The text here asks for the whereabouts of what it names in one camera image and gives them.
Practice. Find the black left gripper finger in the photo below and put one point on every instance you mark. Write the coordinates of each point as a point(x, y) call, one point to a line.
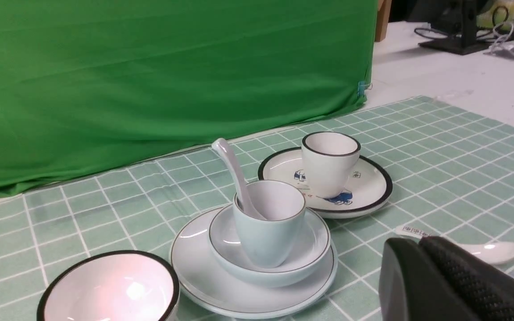
point(436, 280)

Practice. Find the black-rimmed white cup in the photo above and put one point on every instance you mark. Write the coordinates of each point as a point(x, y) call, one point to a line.
point(328, 159)

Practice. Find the light blue cup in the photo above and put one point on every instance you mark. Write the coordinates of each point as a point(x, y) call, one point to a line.
point(268, 239)

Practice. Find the white ceramic spoon plain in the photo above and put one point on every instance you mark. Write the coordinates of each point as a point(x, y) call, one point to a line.
point(226, 153)

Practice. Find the white ceramic spoon labelled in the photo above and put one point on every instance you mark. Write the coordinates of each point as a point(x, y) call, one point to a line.
point(492, 253)

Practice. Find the black-rimmed printed white plate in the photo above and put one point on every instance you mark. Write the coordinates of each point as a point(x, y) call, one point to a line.
point(367, 190)

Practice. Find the green checked tablecloth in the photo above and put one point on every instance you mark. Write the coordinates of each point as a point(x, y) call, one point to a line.
point(453, 175)

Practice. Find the light blue shallow bowl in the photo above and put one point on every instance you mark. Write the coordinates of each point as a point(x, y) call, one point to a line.
point(311, 246)

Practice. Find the blue binder clip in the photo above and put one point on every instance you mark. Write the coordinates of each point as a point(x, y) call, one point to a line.
point(362, 87)

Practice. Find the light blue plate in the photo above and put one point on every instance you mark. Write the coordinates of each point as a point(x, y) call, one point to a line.
point(208, 284)

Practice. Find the black-rimmed white bowl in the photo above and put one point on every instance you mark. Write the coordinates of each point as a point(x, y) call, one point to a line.
point(123, 285)

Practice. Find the green backdrop cloth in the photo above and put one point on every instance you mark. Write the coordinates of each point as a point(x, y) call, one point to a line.
point(91, 85)

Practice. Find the black stand with cables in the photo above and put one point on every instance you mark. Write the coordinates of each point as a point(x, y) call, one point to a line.
point(464, 27)

